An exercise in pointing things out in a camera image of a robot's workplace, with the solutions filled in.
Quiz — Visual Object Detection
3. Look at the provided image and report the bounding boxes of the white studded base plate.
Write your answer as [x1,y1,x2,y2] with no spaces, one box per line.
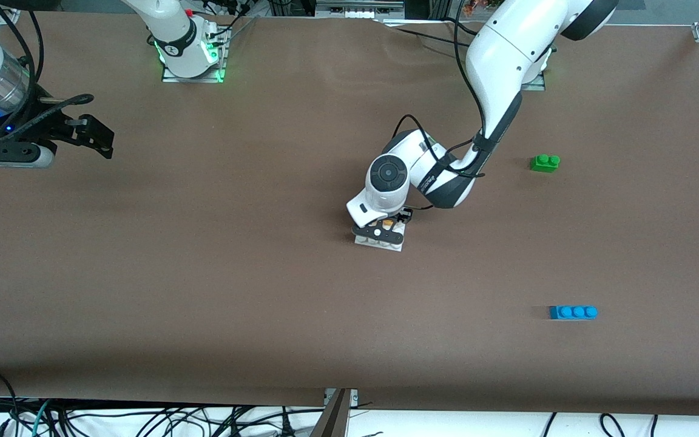
[354,221,405,251]

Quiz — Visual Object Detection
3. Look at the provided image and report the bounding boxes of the blue three-stud block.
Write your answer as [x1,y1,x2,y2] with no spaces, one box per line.
[549,305,598,320]

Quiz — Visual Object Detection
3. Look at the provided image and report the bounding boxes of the brown table cover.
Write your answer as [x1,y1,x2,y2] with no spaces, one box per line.
[0,12,699,417]

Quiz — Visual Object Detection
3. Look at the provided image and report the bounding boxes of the colourful small objects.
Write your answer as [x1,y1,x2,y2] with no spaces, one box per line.
[461,0,499,17]

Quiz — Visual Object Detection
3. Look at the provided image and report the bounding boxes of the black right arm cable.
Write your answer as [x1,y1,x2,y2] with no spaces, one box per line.
[0,0,95,143]

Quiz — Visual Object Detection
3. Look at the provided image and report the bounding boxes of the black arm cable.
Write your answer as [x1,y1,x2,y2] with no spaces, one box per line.
[392,0,491,181]
[0,0,95,143]

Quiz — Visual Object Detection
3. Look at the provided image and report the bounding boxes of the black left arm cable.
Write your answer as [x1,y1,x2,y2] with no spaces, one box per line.
[392,0,491,181]

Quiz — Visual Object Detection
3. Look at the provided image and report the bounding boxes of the long black power cable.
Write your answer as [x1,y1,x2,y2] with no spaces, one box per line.
[386,26,478,48]

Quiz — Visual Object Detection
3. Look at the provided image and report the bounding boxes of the black cables at base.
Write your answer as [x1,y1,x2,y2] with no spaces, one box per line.
[199,0,260,46]

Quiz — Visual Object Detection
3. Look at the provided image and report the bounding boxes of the teal cable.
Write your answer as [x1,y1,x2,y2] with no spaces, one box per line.
[29,399,54,437]

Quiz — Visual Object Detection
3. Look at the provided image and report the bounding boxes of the tangled black cable bundle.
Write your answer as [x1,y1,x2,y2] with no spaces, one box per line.
[0,398,326,437]

